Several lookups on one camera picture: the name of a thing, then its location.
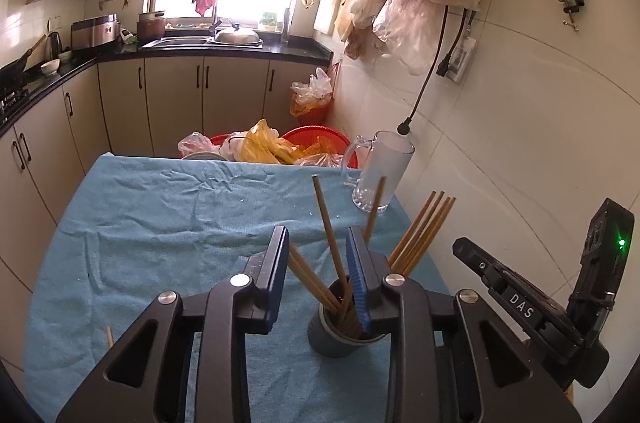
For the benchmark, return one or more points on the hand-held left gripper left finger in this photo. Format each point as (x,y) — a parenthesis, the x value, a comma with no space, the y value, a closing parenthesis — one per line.
(277,278)

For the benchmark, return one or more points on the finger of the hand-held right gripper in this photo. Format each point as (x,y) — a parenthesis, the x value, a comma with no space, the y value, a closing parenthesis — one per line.
(472,258)

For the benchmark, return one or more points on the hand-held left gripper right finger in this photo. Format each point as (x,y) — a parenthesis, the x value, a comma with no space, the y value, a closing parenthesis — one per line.
(357,278)

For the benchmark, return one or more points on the bunch of wooden chopsticks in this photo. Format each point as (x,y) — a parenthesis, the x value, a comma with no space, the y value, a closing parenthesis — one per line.
(419,237)

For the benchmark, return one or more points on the dark grey cup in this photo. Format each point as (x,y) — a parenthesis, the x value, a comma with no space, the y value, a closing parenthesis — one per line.
(325,340)

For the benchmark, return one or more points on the wooden chopstick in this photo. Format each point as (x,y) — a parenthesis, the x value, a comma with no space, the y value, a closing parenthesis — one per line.
(108,337)

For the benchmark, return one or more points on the blue towel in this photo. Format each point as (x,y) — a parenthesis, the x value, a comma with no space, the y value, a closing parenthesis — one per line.
(175,228)

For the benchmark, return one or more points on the clear glass mug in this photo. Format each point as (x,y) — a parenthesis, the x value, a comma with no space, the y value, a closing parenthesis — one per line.
(385,163)

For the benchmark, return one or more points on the yellow plastic bag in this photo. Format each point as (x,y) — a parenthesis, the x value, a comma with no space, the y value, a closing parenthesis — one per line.
(265,145)

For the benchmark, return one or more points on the red plastic basin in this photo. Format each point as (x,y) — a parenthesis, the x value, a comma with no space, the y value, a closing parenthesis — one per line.
(325,138)

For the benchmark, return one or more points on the pink and white plastic bag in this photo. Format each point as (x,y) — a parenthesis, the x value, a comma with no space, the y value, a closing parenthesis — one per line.
(197,144)

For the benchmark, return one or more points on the white and orange plastic bag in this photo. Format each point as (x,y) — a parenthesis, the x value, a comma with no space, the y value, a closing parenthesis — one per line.
(312,93)

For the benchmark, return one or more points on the beige kitchen base cabinets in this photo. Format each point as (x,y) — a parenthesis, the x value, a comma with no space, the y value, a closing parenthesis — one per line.
(175,103)

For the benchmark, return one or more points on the black kitchen countertop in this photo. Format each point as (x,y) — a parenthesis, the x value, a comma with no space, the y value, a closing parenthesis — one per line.
(280,50)

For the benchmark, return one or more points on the steel pot lid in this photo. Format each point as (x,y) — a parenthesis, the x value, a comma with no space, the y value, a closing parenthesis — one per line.
(237,35)

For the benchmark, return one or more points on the steel bottle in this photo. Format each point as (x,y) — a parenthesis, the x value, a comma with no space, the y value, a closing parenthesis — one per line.
(286,25)

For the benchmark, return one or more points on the green packet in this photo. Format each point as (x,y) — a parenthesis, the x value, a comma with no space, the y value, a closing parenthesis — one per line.
(268,21)

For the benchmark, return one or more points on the steel sink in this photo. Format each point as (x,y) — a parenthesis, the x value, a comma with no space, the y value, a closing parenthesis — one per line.
(175,41)

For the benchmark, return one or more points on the steel faucet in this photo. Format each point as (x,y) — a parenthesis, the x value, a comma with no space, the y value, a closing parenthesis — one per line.
(216,20)

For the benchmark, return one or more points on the white cutting board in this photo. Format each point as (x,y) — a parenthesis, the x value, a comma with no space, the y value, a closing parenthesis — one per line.
(327,5)

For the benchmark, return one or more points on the brown pot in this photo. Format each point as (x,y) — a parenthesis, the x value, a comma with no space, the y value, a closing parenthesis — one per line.
(150,27)

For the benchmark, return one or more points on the pink cloth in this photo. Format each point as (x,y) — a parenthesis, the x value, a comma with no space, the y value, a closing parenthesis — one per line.
(205,0)

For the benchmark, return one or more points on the silver rice cooker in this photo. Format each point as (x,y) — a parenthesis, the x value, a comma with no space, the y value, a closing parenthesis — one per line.
(95,33)

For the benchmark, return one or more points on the small white cup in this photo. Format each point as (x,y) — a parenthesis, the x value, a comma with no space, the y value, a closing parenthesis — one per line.
(65,57)

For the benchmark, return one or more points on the white bowl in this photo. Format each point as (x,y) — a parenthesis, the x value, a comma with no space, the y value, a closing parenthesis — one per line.
(50,67)

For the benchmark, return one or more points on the gas stove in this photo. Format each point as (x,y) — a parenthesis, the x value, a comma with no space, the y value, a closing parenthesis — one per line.
(12,103)

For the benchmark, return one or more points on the dark kettle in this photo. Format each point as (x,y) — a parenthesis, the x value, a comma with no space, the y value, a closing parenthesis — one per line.
(55,45)

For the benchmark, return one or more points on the black wok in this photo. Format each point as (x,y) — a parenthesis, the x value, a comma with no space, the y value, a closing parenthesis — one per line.
(12,70)

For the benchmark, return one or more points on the white wall card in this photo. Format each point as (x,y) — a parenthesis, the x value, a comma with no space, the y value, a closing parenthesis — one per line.
(461,60)

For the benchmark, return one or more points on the wall hooks with keys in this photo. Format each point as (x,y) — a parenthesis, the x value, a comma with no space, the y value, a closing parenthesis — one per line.
(122,0)

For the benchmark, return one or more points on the white wall outlet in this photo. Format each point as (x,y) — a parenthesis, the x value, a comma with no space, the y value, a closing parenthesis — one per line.
(54,23)

